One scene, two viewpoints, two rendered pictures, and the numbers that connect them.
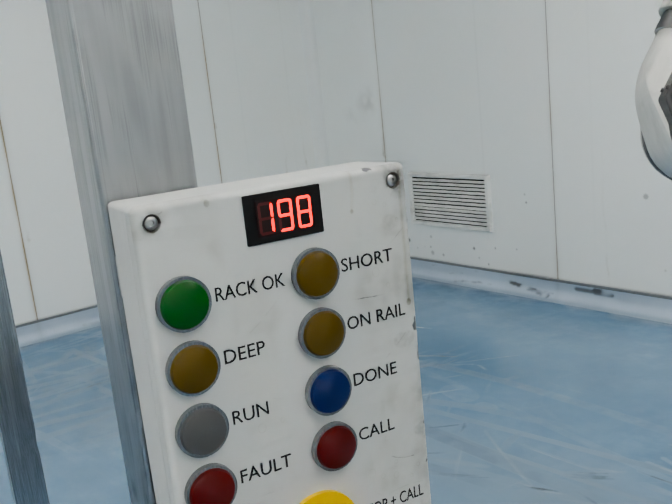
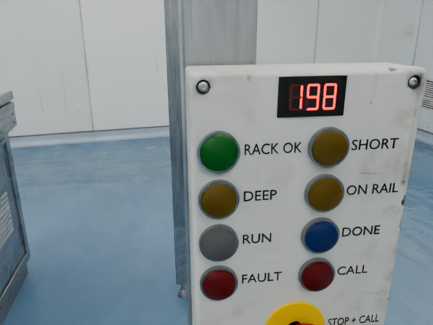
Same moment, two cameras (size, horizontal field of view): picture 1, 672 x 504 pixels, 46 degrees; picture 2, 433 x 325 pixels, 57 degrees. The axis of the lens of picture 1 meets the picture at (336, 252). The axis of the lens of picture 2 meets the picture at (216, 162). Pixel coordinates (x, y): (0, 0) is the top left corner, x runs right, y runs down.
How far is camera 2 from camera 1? 0.16 m
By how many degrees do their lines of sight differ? 22
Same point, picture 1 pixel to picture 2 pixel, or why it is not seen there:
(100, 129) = (189, 10)
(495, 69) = not seen: outside the picture
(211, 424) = (224, 241)
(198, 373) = (220, 204)
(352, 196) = (374, 90)
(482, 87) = not seen: outside the picture
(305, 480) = (289, 291)
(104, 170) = (188, 42)
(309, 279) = (321, 151)
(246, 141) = (332, 46)
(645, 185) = not seen: outside the picture
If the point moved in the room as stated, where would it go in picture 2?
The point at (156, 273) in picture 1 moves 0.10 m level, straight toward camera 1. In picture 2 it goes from (202, 126) to (162, 180)
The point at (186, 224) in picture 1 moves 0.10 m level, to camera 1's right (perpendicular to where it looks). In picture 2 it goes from (230, 91) to (392, 102)
